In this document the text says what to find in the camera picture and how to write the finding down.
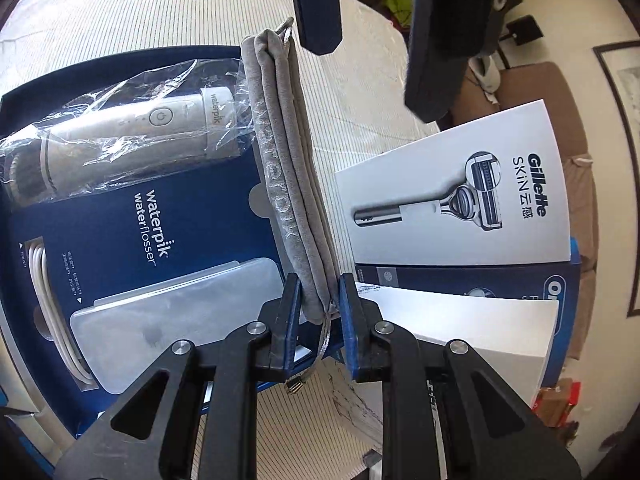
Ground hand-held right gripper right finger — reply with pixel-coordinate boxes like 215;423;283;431
339;272;583;480

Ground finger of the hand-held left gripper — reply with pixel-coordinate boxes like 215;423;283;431
286;0;344;57
402;0;524;122

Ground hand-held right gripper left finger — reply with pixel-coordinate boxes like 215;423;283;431
52;272;303;480

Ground translucent plastic case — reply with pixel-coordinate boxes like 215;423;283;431
70;258;282;396

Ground grey fabric pouch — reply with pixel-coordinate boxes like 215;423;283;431
239;17;339;397

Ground blue water flosser tray box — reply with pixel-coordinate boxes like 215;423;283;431
0;45;346;442

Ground white charging cable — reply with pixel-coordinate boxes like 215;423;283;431
27;240;97;392

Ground white crumpled cloth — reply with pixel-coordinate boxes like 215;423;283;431
467;55;502;94

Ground blue toothbrush box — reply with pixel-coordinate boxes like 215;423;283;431
352;237;584;391

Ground brown sofa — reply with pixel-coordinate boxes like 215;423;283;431
440;60;601;361

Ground white razor box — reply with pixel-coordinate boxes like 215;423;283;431
333;99;572;267

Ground white water flosser in plastic bag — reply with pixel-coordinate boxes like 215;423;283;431
0;57;252;207

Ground red cardboard box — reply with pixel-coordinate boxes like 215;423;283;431
531;380;584;427

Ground framed wall picture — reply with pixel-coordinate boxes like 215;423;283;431
592;40;640;319

